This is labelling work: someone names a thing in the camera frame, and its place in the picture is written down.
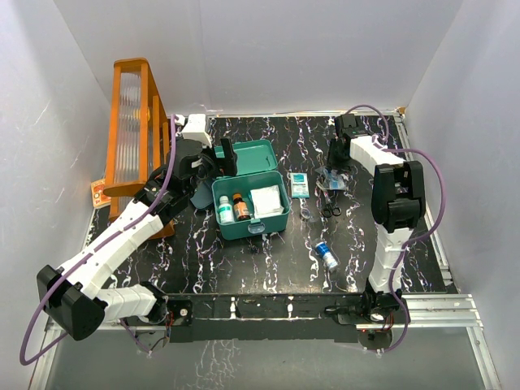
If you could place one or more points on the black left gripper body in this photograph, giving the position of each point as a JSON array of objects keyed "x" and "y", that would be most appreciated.
[{"x": 208, "y": 169}]

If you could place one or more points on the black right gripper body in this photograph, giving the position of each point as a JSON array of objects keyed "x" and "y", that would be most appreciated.
[{"x": 336, "y": 161}]

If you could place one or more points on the dark teal tray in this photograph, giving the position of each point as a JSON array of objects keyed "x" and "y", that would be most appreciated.
[{"x": 202, "y": 199}]

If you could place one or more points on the white medicine bottle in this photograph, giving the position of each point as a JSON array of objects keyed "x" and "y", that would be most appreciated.
[{"x": 225, "y": 210}]

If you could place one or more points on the teal medicine box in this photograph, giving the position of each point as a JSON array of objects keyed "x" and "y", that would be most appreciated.
[{"x": 257, "y": 167}]

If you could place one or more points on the brown orange-cap bottle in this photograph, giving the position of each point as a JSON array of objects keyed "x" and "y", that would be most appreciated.
[{"x": 240, "y": 208}]

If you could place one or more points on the clear bag blue item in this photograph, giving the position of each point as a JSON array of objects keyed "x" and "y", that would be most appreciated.
[{"x": 331, "y": 180}]

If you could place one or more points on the teal wipe packet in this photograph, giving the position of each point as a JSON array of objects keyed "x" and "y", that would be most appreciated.
[{"x": 299, "y": 185}]

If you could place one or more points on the white blue bandage roll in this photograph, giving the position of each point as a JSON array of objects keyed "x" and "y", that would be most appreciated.
[{"x": 326, "y": 255}]

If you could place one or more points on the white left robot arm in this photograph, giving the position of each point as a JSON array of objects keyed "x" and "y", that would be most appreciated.
[{"x": 75, "y": 295}]

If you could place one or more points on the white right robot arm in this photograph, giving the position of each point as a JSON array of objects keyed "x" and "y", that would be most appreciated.
[{"x": 397, "y": 204}]

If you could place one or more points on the orange wooden rack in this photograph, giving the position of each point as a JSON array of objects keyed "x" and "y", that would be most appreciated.
[{"x": 139, "y": 134}]

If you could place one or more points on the black scissors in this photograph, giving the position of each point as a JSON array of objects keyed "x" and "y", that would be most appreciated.
[{"x": 329, "y": 209}]

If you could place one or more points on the orange card box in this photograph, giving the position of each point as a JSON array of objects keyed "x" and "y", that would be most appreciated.
[{"x": 99, "y": 199}]

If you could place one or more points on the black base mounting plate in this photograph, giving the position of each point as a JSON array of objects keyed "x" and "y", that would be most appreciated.
[{"x": 330, "y": 316}]

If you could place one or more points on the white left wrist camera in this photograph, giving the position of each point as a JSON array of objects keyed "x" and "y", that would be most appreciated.
[{"x": 195, "y": 129}]

